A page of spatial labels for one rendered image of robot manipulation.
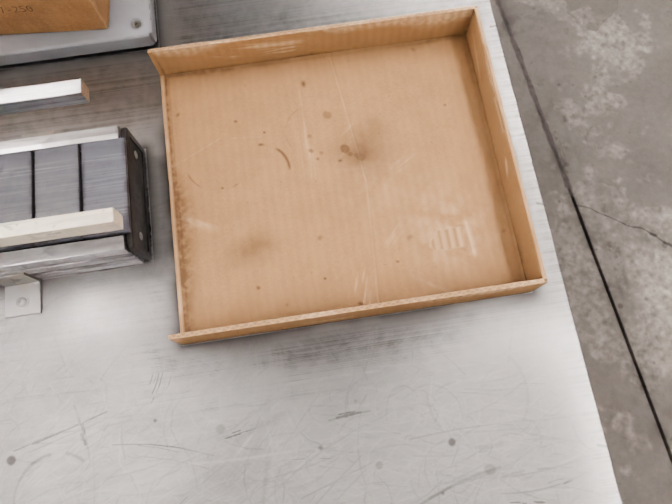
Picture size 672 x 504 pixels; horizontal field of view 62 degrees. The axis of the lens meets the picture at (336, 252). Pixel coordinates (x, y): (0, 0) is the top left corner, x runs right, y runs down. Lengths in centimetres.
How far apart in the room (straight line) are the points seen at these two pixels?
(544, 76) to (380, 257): 120
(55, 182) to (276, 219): 18
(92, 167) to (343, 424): 29
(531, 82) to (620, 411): 84
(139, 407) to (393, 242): 25
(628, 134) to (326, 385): 129
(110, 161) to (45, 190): 6
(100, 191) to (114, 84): 14
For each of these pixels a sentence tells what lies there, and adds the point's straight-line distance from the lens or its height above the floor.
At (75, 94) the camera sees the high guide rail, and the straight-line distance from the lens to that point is 43.
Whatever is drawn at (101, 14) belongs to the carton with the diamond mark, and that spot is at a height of 87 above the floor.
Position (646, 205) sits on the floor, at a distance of 157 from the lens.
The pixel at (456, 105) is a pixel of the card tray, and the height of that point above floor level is 83.
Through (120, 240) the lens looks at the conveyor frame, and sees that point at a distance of 47.
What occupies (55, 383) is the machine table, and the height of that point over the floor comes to 83.
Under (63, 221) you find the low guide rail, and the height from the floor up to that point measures 92.
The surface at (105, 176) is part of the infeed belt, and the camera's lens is 49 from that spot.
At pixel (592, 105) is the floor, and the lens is 163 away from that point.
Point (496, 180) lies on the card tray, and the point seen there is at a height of 83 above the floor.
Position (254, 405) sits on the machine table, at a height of 83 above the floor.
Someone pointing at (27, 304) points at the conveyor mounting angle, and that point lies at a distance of 54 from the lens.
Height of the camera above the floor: 130
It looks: 75 degrees down
